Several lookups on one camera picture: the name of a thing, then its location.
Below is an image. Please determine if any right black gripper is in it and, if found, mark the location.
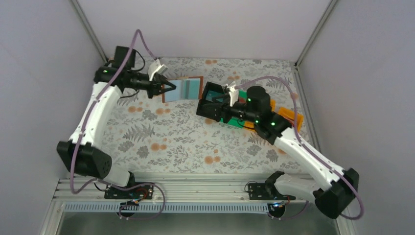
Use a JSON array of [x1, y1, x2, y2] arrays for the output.
[[203, 94, 258, 123]]

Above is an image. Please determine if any brown leather card holder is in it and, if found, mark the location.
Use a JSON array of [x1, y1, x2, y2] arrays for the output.
[[162, 76, 204, 103]]

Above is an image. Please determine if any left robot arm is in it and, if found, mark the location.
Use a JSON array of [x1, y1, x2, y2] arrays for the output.
[[57, 46, 176, 198]]

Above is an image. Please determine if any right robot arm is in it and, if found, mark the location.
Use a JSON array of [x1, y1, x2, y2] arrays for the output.
[[213, 86, 362, 219]]

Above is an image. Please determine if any green storage bin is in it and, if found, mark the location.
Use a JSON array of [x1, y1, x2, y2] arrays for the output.
[[220, 91, 254, 131]]

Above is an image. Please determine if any black storage bin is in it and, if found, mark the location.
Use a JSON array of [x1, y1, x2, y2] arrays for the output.
[[196, 82, 228, 122]]

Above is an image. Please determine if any teal item in black bin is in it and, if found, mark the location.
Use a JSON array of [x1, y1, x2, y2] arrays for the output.
[[205, 91, 223, 102]]

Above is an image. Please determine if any floral table mat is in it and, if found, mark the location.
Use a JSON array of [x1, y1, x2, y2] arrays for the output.
[[102, 58, 305, 174]]

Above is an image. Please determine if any orange storage bin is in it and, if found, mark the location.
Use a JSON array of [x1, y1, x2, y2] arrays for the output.
[[243, 98, 305, 155]]

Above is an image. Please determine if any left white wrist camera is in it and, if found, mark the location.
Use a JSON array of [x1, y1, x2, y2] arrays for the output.
[[147, 58, 168, 81]]

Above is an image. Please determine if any aluminium rail frame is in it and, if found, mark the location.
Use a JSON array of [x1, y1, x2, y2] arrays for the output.
[[53, 173, 312, 214]]

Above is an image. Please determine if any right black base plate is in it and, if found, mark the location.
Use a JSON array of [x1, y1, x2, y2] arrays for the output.
[[245, 183, 296, 201]]

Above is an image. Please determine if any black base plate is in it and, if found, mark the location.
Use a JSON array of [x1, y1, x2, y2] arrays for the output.
[[245, 183, 296, 201], [104, 183, 154, 200]]

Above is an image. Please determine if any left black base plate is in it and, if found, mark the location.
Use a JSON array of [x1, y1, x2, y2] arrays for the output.
[[104, 183, 154, 200]]

